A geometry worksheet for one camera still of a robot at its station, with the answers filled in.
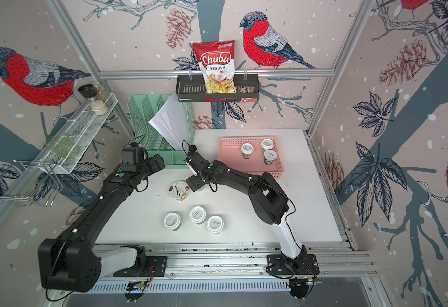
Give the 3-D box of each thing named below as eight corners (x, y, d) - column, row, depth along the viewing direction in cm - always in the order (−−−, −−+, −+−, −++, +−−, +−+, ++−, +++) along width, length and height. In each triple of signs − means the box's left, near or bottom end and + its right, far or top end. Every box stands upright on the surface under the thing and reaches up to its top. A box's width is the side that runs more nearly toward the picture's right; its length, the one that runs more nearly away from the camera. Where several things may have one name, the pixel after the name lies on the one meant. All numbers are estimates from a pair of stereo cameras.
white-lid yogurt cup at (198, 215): (191, 225, 85) (188, 220, 80) (192, 211, 89) (190, 206, 84) (206, 225, 85) (204, 220, 80) (207, 211, 89) (205, 206, 84)
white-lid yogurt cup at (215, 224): (207, 235, 82) (205, 231, 77) (208, 221, 86) (207, 215, 81) (224, 235, 82) (223, 231, 77) (224, 221, 86) (224, 215, 81)
